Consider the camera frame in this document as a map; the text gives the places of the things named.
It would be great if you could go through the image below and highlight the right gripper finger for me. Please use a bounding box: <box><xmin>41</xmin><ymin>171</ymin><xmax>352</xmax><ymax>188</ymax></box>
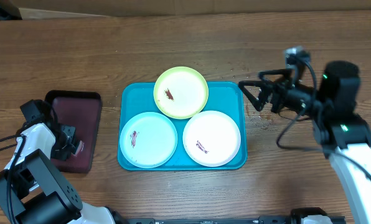
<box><xmin>258</xmin><ymin>68</ymin><xmax>293</xmax><ymax>82</ymax></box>
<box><xmin>238</xmin><ymin>80</ymin><xmax>266</xmax><ymax>111</ymax></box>

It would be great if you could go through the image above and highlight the pink and green sponge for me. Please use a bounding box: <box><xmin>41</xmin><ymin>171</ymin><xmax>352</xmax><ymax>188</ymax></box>
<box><xmin>74</xmin><ymin>141</ymin><xmax>84</xmax><ymax>156</ymax></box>

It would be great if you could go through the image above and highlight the yellow-green plate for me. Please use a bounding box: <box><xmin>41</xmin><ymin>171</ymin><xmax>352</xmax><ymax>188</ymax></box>
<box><xmin>153</xmin><ymin>67</ymin><xmax>209</xmax><ymax>119</ymax></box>

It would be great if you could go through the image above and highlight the light blue plate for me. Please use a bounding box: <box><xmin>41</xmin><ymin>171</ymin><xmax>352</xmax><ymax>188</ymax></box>
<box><xmin>119</xmin><ymin>112</ymin><xmax>177</xmax><ymax>169</ymax></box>

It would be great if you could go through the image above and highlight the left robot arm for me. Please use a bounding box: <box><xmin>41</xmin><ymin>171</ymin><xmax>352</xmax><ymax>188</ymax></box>
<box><xmin>0</xmin><ymin>100</ymin><xmax>127</xmax><ymax>224</ymax></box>

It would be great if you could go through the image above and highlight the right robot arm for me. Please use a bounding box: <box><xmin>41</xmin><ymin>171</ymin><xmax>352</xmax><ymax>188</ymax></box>
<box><xmin>238</xmin><ymin>46</ymin><xmax>371</xmax><ymax>223</ymax></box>

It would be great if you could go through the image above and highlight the teal plastic tray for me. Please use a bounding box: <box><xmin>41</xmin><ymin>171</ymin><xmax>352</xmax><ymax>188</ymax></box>
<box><xmin>118</xmin><ymin>82</ymin><xmax>248</xmax><ymax>171</ymax></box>

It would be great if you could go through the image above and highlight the black tray with maroon liquid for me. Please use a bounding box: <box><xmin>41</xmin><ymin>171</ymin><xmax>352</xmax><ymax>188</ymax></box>
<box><xmin>45</xmin><ymin>90</ymin><xmax>102</xmax><ymax>173</ymax></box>

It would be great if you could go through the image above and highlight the white plate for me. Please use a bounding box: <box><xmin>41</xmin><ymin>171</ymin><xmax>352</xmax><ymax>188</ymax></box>
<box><xmin>182</xmin><ymin>111</ymin><xmax>241</xmax><ymax>167</ymax></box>

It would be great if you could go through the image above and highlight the cardboard board at back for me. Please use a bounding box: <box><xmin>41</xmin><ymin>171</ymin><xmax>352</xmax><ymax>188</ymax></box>
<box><xmin>10</xmin><ymin>0</ymin><xmax>371</xmax><ymax>16</ymax></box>

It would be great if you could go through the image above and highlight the black object top left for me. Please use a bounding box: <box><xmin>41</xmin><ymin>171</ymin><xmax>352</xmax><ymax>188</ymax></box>
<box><xmin>0</xmin><ymin>0</ymin><xmax>22</xmax><ymax>21</ymax></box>

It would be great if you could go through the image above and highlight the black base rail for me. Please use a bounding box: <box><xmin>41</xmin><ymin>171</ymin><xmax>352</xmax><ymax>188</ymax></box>
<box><xmin>128</xmin><ymin>216</ymin><xmax>347</xmax><ymax>224</ymax></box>

